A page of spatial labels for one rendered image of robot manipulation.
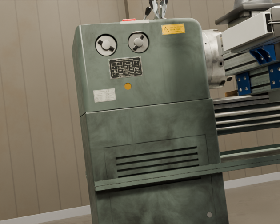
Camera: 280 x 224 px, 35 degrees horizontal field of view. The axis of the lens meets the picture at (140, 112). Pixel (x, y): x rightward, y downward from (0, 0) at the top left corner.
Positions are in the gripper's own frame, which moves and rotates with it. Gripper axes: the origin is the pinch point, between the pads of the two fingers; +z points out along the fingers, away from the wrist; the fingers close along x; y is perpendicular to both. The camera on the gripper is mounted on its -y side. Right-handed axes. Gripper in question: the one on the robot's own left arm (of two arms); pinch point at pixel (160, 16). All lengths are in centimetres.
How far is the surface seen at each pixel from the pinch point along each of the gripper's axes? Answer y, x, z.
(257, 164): 18, 32, 77
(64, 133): -218, -49, 50
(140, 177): 18, -23, 75
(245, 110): 4, 36, 51
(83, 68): 14, -42, 24
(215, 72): 1.3, 24.6, 30.6
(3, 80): -213, -99, -5
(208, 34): -1.1, 24.4, 10.8
